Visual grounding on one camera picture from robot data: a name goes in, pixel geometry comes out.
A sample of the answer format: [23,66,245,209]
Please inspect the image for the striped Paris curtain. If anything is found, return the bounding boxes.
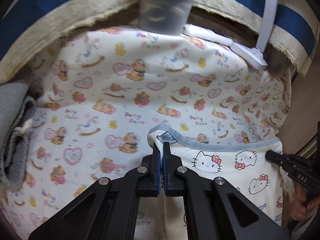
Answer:
[1,0,319,83]

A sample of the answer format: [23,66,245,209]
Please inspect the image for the white clip desk lamp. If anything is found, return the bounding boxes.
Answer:
[183,0,279,71]

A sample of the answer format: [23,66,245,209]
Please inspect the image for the grey folded garment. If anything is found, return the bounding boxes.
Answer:
[1,82,36,189]

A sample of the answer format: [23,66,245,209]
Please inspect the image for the white cartoon cat print pants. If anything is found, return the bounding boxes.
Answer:
[148,125,288,239]

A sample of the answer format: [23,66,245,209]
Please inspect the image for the right hand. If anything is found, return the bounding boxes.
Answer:
[288,183,319,232]

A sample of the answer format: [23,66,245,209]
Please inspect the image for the clear plastic jar white lid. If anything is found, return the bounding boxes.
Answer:
[138,0,194,35]

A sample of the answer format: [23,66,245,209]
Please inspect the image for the baby bear print bedsheet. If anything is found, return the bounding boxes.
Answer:
[1,26,290,239]

